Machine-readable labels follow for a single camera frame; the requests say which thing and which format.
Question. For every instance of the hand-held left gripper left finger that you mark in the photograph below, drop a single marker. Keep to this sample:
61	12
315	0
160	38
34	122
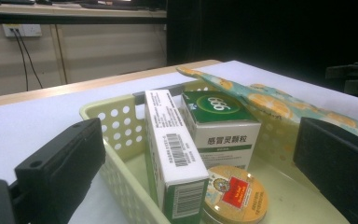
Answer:
62	168

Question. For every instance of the round orange tin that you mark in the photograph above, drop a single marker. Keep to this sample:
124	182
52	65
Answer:
236	193

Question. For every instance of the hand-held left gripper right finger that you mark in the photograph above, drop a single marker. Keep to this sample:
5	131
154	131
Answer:
338	161

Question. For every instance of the pale green perforated plastic basket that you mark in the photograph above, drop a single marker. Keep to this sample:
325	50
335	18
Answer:
292	202

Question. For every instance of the white wall socket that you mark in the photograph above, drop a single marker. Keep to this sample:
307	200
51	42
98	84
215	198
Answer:
28	30

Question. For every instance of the square green white medicine box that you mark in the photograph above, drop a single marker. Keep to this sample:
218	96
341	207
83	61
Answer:
223	140

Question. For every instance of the long white green medicine box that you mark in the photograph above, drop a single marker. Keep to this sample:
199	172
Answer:
174	149

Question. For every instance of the orange print fabric bag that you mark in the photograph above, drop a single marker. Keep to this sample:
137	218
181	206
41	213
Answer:
270	102

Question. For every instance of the wooden background desk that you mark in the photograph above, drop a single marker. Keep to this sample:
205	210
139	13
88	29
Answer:
74	14

